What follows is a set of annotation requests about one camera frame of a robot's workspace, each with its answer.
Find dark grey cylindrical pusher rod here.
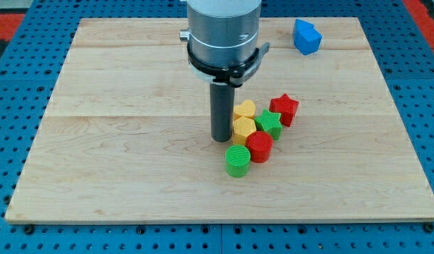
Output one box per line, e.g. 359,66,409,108
210,84,234,143

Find yellow heart block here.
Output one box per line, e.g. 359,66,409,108
233,99,256,120

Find yellow hexagon block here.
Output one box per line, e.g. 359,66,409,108
233,116,257,146

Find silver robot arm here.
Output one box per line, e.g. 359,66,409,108
180,0,270,143

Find green star block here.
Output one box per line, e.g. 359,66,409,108
254,109,283,140

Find red cylinder block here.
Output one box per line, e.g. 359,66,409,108
246,131,273,163

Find red star block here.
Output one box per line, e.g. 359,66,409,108
269,93,299,127

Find green cylinder block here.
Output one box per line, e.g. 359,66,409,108
225,145,251,178

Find blue pentagon block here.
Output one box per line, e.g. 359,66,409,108
292,19,322,55

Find wooden board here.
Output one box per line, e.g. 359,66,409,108
5,18,434,225

